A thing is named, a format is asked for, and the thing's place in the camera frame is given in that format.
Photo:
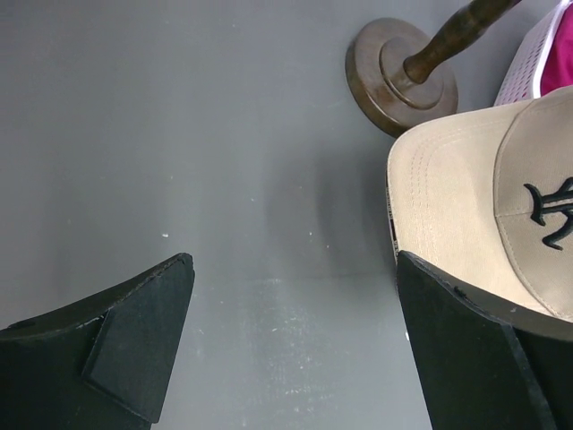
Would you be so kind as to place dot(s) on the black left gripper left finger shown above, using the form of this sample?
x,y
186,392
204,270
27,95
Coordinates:
x,y
103,362

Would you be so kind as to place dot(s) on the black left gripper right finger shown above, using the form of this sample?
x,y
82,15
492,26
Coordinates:
x,y
483,362

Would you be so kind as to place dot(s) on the beige cap with black logo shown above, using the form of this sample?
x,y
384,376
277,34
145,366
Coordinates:
x,y
486,196

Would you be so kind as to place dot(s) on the pink cap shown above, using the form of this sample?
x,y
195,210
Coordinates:
x,y
558,70

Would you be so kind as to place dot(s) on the white perforated basket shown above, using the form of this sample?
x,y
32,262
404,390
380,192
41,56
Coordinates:
x,y
523,78

